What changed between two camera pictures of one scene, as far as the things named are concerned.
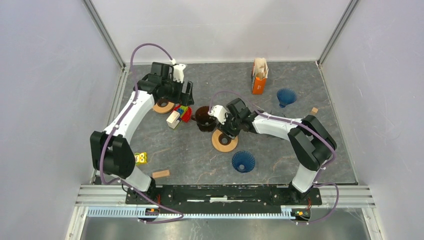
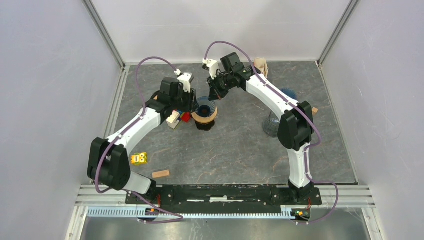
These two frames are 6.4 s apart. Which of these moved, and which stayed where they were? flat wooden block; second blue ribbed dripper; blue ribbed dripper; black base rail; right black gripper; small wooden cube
Moved: blue ribbed dripper; right black gripper
Stayed: second blue ribbed dripper; flat wooden block; small wooden cube; black base rail
